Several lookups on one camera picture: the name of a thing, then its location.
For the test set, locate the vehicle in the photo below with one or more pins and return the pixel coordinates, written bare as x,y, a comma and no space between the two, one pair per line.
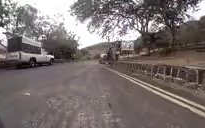
105,58

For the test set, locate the wooded hill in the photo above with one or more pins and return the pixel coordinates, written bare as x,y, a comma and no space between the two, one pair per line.
95,48

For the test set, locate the person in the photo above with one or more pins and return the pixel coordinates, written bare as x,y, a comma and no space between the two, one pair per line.
73,58

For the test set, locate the grey asphalt road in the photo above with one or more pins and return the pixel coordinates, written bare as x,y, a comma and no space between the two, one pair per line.
76,96

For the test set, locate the clump of dark trees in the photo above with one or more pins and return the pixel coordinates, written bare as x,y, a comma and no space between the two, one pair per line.
60,45

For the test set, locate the large spreading tree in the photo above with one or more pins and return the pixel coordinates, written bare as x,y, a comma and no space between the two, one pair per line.
140,16

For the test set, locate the double painted road line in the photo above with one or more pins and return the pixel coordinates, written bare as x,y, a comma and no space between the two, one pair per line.
163,94

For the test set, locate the bare earth slope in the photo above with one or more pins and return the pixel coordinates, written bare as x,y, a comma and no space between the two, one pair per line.
170,57

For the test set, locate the white pickup truck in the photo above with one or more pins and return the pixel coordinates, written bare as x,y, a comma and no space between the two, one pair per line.
30,55

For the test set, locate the dark roadside strip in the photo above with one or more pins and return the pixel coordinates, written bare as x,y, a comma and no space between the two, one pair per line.
190,95

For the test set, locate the large leafy tree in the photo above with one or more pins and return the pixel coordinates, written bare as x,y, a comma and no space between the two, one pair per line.
13,16

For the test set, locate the building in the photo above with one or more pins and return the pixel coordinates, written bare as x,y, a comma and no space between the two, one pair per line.
198,31

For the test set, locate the low stone wall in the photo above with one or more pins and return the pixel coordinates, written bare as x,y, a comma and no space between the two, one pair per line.
163,71

